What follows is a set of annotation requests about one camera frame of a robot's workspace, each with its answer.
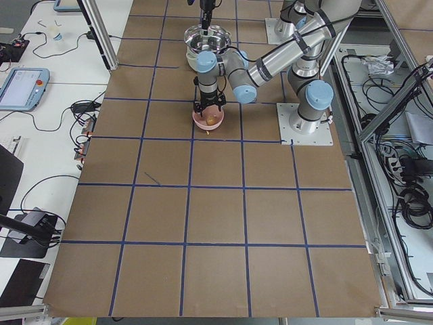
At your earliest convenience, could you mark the brown egg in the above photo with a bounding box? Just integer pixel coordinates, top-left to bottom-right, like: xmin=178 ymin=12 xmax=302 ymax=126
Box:
xmin=206 ymin=116 xmax=218 ymax=126

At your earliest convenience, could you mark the pale green cooking pot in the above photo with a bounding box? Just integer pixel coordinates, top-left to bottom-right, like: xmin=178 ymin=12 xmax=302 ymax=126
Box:
xmin=185 ymin=24 xmax=234 ymax=74

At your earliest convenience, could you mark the pink bowl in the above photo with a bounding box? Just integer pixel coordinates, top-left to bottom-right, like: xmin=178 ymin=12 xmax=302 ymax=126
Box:
xmin=192 ymin=106 xmax=225 ymax=131

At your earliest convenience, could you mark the black power adapter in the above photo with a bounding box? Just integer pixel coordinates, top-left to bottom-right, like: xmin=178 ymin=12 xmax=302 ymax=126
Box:
xmin=71 ymin=102 xmax=101 ymax=114

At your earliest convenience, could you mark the small white cup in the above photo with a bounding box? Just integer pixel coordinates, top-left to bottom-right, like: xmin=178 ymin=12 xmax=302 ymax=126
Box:
xmin=49 ymin=26 xmax=62 ymax=41

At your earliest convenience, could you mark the crumpled white paper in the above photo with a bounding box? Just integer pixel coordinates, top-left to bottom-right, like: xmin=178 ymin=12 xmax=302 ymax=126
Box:
xmin=361 ymin=56 xmax=394 ymax=75

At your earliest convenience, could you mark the blue teach pendant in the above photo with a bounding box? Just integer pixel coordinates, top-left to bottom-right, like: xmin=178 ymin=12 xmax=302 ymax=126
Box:
xmin=1 ymin=68 xmax=50 ymax=112

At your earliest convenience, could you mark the black laptop corner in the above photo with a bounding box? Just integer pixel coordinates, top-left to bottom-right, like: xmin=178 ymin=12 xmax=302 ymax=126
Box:
xmin=0 ymin=146 xmax=24 ymax=215

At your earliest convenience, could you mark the black monitor stand base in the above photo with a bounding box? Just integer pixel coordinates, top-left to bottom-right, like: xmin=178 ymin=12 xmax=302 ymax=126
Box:
xmin=1 ymin=208 xmax=58 ymax=259

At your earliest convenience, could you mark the black flat pad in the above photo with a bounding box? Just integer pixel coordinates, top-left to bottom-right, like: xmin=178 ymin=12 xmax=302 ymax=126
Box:
xmin=1 ymin=259 xmax=49 ymax=307

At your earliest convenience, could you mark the aluminium frame post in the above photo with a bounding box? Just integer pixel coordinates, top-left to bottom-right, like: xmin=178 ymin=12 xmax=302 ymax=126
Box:
xmin=77 ymin=0 xmax=119 ymax=71

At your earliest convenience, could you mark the black cable bundle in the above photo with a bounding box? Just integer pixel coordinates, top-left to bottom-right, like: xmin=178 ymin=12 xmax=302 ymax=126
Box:
xmin=392 ymin=184 xmax=430 ymax=228

